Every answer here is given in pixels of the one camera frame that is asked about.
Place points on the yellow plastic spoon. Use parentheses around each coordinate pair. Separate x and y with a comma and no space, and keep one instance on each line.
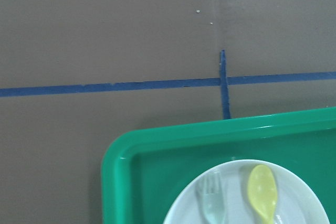
(262,192)

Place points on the green plastic tray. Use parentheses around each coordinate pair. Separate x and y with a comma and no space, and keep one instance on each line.
(143,171)

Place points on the pale green plastic fork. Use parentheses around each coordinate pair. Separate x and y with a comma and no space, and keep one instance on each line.
(210,197)

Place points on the white round plate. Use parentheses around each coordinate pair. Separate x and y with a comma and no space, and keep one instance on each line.
(297,203)

